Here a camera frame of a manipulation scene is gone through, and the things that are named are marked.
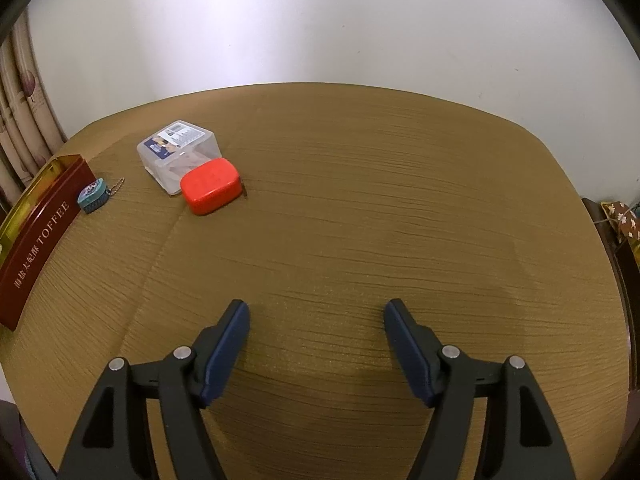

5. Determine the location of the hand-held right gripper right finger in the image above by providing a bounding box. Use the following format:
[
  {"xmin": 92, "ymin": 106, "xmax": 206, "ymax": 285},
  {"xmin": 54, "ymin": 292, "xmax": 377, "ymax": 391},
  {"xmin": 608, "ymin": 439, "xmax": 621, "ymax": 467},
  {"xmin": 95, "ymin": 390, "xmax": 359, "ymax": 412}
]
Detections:
[{"xmin": 384, "ymin": 299, "xmax": 576, "ymax": 480}]

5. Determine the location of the brown floral cushion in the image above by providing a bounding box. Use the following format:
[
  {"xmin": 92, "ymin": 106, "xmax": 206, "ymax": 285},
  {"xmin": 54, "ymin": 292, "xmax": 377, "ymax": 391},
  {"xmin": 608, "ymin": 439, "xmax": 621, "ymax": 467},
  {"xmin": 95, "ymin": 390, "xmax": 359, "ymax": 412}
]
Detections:
[{"xmin": 600, "ymin": 201, "xmax": 640, "ymax": 246}]

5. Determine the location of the small blue keychain charm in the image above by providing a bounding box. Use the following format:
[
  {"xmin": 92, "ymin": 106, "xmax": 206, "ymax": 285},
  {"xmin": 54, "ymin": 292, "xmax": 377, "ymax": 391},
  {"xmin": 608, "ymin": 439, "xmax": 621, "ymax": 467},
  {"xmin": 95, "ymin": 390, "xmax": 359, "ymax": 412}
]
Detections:
[{"xmin": 77, "ymin": 176, "xmax": 126, "ymax": 215}]

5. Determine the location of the beige printed curtain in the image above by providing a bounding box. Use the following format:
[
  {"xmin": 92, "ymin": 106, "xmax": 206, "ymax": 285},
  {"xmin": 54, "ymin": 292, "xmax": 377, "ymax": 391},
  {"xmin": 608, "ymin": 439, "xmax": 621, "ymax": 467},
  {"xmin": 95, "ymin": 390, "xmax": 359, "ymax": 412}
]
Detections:
[{"xmin": 0, "ymin": 25, "xmax": 68, "ymax": 211}]

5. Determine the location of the dark wooden chair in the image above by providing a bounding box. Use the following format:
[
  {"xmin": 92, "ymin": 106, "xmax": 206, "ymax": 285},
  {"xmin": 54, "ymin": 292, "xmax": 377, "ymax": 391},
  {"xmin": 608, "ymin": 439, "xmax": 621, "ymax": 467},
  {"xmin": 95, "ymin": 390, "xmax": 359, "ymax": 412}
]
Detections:
[{"xmin": 581, "ymin": 197, "xmax": 640, "ymax": 311}]

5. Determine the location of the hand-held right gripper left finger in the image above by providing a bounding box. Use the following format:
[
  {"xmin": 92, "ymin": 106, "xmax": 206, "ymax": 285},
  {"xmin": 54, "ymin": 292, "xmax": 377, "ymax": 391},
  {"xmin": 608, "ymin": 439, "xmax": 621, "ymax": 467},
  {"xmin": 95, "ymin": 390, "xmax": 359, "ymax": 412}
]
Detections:
[{"xmin": 52, "ymin": 299, "xmax": 251, "ymax": 480}]

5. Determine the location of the clear plastic box with label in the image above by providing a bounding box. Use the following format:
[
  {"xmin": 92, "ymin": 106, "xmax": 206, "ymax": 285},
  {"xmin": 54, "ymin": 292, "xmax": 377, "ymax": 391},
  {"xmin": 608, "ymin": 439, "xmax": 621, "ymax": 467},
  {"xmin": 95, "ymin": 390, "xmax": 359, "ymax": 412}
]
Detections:
[{"xmin": 136, "ymin": 120, "xmax": 222, "ymax": 196}]

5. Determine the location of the red tin box gold interior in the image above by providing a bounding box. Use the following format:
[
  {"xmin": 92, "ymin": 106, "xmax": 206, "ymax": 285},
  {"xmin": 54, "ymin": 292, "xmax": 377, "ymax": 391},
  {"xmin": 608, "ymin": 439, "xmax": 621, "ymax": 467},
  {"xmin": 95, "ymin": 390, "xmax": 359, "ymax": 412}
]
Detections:
[{"xmin": 0, "ymin": 155, "xmax": 98, "ymax": 332}]

